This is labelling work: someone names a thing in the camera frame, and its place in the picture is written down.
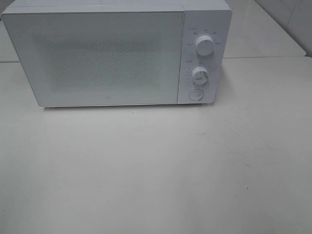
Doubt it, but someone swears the round white door button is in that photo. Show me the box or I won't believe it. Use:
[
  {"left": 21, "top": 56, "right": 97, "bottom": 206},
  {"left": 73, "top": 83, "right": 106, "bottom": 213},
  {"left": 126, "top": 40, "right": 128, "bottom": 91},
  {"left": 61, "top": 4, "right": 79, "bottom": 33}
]
[{"left": 189, "top": 89, "right": 204, "bottom": 101}]

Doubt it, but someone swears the white microwave knob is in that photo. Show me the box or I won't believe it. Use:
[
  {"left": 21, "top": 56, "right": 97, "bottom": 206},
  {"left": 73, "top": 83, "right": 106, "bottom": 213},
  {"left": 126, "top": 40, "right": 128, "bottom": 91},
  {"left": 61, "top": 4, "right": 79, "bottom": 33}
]
[
  {"left": 192, "top": 66, "right": 209, "bottom": 85},
  {"left": 195, "top": 34, "right": 215, "bottom": 56}
]

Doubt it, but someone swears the white microwave oven body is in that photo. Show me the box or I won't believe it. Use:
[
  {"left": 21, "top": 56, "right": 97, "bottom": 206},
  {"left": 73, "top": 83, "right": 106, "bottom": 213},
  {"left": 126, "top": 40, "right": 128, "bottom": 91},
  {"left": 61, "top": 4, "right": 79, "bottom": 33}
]
[{"left": 1, "top": 0, "right": 232, "bottom": 107}]

